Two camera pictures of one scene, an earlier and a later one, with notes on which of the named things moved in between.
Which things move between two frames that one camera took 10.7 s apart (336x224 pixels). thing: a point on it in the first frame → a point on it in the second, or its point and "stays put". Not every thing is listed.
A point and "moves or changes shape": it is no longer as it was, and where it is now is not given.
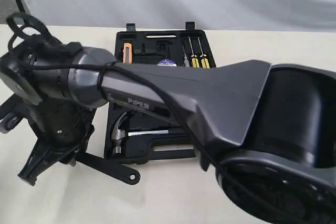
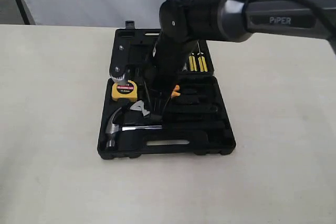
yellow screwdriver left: x=194 y=60 stays put
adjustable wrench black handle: x=120 y=172 moves or changes shape
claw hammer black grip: x=178 y=130 → x=112 y=129
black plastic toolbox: x=131 y=135 stays put
